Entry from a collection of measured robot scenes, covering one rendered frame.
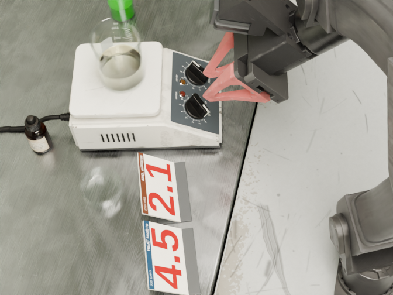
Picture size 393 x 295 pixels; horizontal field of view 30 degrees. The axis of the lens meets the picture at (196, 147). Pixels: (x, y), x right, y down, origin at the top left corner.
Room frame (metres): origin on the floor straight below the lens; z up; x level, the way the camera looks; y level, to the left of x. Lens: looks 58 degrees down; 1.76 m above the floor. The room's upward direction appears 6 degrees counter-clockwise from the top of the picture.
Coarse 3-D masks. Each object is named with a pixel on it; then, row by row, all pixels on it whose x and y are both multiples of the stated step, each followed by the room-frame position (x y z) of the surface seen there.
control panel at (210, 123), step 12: (180, 60) 0.64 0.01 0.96; (192, 60) 0.65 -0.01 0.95; (180, 72) 0.62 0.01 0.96; (180, 84) 0.60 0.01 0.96; (192, 84) 0.60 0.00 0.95; (204, 84) 0.61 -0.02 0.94; (180, 96) 0.58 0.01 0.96; (180, 108) 0.56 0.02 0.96; (216, 108) 0.57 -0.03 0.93; (180, 120) 0.54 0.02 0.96; (192, 120) 0.55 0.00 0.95; (204, 120) 0.55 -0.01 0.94; (216, 120) 0.55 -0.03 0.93; (216, 132) 0.53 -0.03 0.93
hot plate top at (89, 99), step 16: (80, 48) 0.66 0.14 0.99; (144, 48) 0.65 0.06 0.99; (160, 48) 0.64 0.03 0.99; (80, 64) 0.63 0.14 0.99; (144, 64) 0.62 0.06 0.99; (160, 64) 0.62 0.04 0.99; (80, 80) 0.60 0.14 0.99; (96, 80) 0.60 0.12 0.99; (144, 80) 0.59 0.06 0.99; (160, 80) 0.59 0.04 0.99; (80, 96) 0.58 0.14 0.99; (96, 96) 0.57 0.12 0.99; (112, 96) 0.57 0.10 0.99; (128, 96) 0.57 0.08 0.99; (144, 96) 0.57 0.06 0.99; (160, 96) 0.56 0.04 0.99; (80, 112) 0.55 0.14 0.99; (96, 112) 0.55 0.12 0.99; (112, 112) 0.55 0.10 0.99; (128, 112) 0.54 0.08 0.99; (144, 112) 0.54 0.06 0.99
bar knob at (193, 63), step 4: (192, 64) 0.62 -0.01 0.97; (196, 64) 0.62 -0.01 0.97; (188, 68) 0.63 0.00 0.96; (192, 68) 0.62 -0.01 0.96; (196, 68) 0.62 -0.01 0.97; (200, 68) 0.62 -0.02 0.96; (188, 72) 0.62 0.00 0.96; (192, 72) 0.62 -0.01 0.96; (196, 72) 0.62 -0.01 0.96; (200, 72) 0.61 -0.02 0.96; (188, 76) 0.61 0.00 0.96; (192, 76) 0.62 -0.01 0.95; (196, 76) 0.62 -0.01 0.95; (200, 76) 0.61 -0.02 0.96; (204, 76) 0.61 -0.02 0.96; (192, 80) 0.61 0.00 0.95; (196, 80) 0.61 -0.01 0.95; (200, 80) 0.61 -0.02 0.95; (204, 80) 0.61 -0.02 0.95; (196, 84) 0.60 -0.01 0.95; (200, 84) 0.61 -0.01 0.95
